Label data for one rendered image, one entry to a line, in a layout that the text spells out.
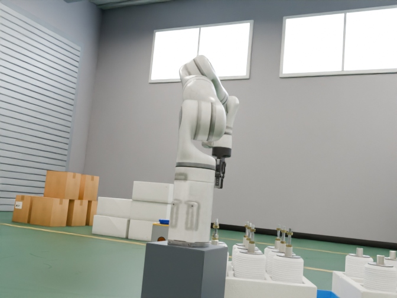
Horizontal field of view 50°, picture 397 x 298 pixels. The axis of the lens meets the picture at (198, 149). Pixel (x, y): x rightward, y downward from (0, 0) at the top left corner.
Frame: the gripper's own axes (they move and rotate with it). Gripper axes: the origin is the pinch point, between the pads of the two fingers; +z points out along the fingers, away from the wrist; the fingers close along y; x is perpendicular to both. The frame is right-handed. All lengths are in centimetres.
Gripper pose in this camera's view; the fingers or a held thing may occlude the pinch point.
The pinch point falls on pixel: (218, 184)
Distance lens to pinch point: 162.6
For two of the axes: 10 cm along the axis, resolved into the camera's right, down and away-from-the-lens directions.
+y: 1.9, 1.4, 9.7
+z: -0.9, 9.9, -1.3
